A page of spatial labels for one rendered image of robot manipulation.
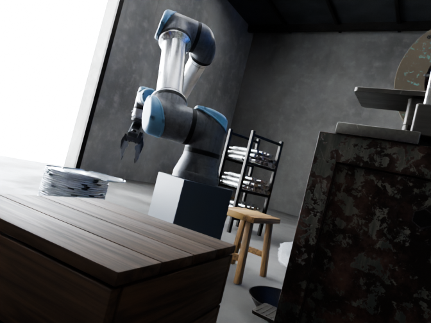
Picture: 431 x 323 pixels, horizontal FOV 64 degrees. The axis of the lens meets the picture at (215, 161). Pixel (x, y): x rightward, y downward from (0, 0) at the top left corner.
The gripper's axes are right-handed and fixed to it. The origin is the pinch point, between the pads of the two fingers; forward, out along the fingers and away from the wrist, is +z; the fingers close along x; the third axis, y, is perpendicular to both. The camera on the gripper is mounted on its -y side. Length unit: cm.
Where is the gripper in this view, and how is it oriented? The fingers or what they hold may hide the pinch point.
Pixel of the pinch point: (128, 158)
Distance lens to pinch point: 168.9
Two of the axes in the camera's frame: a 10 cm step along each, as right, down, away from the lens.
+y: -1.3, 0.0, 9.9
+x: -9.6, -2.4, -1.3
